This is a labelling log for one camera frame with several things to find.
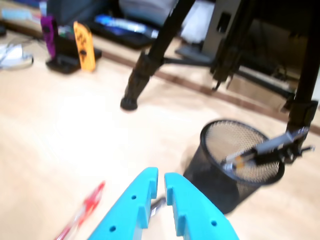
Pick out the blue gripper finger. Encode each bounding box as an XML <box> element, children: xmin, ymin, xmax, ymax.
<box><xmin>163</xmin><ymin>171</ymin><xmax>240</xmax><ymax>240</ymax></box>
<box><xmin>87</xmin><ymin>166</ymin><xmax>160</xmax><ymax>240</ymax></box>

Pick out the red clear pen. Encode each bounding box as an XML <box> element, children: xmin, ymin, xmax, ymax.
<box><xmin>53</xmin><ymin>180</ymin><xmax>107</xmax><ymax>240</ymax></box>

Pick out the black mesh pen holder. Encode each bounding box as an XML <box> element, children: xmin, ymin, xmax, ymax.
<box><xmin>183</xmin><ymin>119</ymin><xmax>286</xmax><ymax>215</ymax></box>

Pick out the black controller charging dock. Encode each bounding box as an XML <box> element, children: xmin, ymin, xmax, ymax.
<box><xmin>45</xmin><ymin>34</ymin><xmax>103</xmax><ymax>75</ymax></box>

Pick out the orange game controller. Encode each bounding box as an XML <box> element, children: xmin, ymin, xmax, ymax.
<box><xmin>72</xmin><ymin>21</ymin><xmax>97</xmax><ymax>73</ymax></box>

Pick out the blue white package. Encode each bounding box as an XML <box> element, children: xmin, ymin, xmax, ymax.
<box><xmin>94</xmin><ymin>13</ymin><xmax>161</xmax><ymax>38</ymax></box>

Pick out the white power adapter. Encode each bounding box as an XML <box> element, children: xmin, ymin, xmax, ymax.
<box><xmin>0</xmin><ymin>43</ymin><xmax>35</xmax><ymax>71</ymax></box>

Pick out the dark bulky bag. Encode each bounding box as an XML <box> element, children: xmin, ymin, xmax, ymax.
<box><xmin>46</xmin><ymin>0</ymin><xmax>121</xmax><ymax>26</ymax></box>

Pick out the black camera tripod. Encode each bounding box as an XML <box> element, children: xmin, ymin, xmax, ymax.
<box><xmin>119</xmin><ymin>0</ymin><xmax>320</xmax><ymax>137</ymax></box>

